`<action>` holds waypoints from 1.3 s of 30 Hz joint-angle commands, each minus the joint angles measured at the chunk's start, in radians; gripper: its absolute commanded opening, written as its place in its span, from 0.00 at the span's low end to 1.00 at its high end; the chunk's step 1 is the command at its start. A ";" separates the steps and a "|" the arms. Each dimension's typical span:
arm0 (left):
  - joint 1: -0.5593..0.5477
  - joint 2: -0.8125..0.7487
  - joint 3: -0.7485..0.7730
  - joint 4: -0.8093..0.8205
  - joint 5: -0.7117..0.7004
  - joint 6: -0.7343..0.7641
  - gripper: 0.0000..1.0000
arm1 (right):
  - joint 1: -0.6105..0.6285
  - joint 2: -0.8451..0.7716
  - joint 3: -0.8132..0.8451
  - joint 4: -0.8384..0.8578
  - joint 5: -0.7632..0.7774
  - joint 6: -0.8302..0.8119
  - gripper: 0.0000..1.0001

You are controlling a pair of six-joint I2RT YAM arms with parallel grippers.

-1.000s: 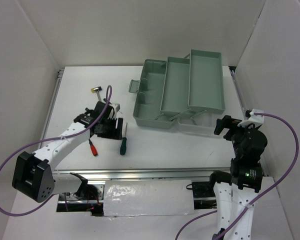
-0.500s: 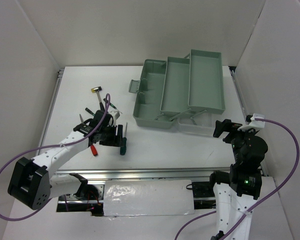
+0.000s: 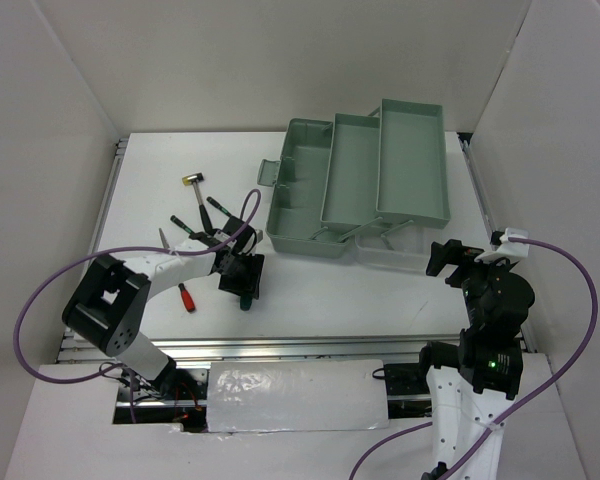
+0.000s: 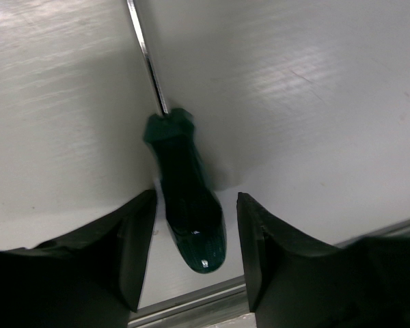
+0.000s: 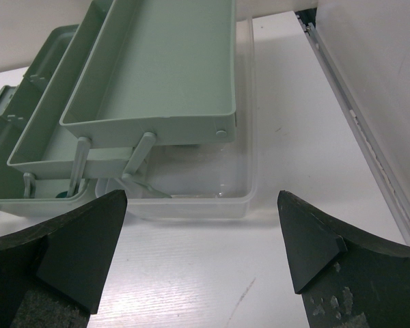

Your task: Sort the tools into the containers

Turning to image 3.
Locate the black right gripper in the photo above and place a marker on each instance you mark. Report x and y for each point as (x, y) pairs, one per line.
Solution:
(453, 250)

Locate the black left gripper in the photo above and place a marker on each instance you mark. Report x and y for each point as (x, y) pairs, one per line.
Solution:
(249, 283)

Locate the large green handled screwdriver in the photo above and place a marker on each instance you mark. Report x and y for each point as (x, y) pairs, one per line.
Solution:
(246, 302)

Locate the red handled screwdriver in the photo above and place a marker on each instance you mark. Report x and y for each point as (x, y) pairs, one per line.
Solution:
(186, 298)

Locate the black handled scissors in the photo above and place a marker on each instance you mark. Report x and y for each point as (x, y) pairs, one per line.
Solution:
(163, 238)

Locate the small green precision screwdriver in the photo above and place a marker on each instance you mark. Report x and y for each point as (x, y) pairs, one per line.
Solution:
(218, 206)

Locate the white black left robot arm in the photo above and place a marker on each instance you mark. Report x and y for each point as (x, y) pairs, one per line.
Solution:
(108, 305)

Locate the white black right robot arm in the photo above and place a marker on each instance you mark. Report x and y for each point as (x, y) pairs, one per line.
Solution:
(473, 382)

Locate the green cantilever toolbox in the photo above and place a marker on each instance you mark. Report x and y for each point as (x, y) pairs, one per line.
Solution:
(357, 175)

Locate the white foil cover sheet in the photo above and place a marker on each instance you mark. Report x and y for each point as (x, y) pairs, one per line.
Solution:
(295, 396)

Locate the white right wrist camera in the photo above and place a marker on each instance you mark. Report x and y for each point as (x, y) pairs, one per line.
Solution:
(506, 245)

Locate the small hammer black handle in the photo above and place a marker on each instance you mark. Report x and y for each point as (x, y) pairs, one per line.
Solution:
(194, 181)

